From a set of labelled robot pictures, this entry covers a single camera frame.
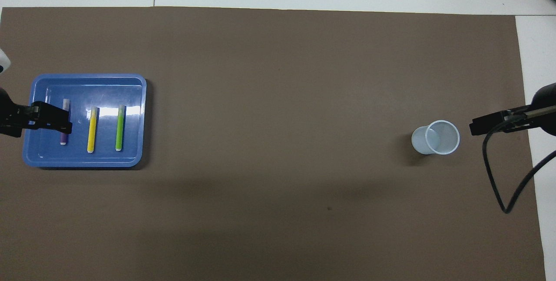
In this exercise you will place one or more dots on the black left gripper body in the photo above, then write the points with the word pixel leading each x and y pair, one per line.
pixel 8 116

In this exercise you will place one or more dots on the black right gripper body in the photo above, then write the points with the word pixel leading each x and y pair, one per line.
pixel 546 96

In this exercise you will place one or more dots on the purple pen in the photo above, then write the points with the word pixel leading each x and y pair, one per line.
pixel 66 105

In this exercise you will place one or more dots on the yellow pen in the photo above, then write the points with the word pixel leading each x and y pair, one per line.
pixel 92 129

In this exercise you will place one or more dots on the green pen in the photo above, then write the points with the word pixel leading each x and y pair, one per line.
pixel 120 129

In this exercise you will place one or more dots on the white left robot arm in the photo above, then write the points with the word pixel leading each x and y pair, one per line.
pixel 3 61

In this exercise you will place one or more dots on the translucent plastic cup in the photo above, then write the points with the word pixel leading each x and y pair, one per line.
pixel 441 140

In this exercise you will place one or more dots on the blue plastic tray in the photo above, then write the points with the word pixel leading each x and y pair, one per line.
pixel 108 159

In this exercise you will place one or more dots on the brown table mat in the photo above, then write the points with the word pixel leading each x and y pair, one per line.
pixel 278 98

